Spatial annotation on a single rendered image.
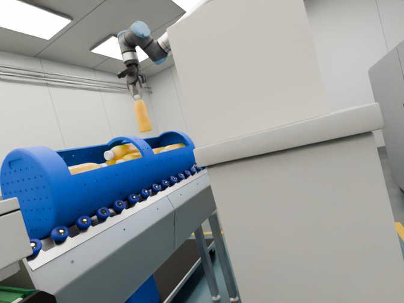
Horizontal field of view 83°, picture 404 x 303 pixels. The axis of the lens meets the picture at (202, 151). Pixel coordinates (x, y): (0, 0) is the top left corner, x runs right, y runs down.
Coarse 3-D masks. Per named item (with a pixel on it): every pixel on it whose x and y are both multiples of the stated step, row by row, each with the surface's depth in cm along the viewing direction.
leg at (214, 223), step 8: (216, 216) 155; (216, 224) 153; (216, 232) 152; (216, 240) 153; (216, 248) 154; (224, 248) 155; (224, 256) 153; (224, 264) 153; (224, 272) 154; (232, 280) 155; (232, 288) 154; (232, 296) 154
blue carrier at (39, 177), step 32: (32, 160) 63; (64, 160) 91; (96, 160) 106; (160, 160) 106; (192, 160) 136; (32, 192) 66; (64, 192) 64; (96, 192) 74; (128, 192) 90; (32, 224) 68; (64, 224) 68
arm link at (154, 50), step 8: (200, 0) 112; (208, 0) 110; (192, 8) 114; (184, 16) 116; (152, 40) 124; (160, 40) 123; (168, 40) 121; (144, 48) 124; (152, 48) 124; (160, 48) 124; (168, 48) 124; (152, 56) 127; (160, 56) 127
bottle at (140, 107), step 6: (138, 102) 127; (138, 108) 126; (144, 108) 128; (138, 114) 127; (144, 114) 127; (138, 120) 127; (144, 120) 127; (138, 126) 129; (144, 126) 127; (150, 126) 129
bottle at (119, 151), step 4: (124, 144) 106; (128, 144) 107; (132, 144) 108; (112, 148) 100; (116, 148) 100; (120, 148) 101; (124, 148) 102; (128, 148) 104; (132, 148) 106; (136, 148) 109; (112, 152) 98; (116, 152) 99; (120, 152) 100; (124, 152) 102; (128, 152) 104; (132, 152) 106; (116, 156) 99; (120, 156) 100; (116, 160) 101
